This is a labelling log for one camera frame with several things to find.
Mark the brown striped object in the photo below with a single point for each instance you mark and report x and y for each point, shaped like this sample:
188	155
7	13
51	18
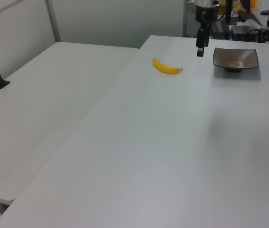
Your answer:
247	14

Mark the black computer mouse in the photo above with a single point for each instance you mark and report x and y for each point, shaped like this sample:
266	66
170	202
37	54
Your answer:
265	12

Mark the orange object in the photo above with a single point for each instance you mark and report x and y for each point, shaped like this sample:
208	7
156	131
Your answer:
254	2

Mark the gray metal partition post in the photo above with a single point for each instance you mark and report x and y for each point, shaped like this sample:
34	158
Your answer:
53	21

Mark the white side table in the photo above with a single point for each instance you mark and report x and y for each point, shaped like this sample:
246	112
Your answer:
41	107

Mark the yellow banana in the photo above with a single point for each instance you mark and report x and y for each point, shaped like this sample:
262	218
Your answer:
164	67

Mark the thin black vertical pole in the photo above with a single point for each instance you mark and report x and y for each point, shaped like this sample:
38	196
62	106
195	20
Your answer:
228	12

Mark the black electronics box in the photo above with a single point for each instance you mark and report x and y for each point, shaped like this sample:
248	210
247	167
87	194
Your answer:
242	31

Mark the gray perforated metal rack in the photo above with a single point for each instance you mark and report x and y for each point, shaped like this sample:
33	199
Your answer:
189	19

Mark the square brown ceramic plate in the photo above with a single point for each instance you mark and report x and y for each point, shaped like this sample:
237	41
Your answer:
234	58

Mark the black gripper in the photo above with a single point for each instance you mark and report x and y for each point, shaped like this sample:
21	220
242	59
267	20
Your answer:
205	10

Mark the dark gray equipment box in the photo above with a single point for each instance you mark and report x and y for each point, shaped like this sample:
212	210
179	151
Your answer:
220	29

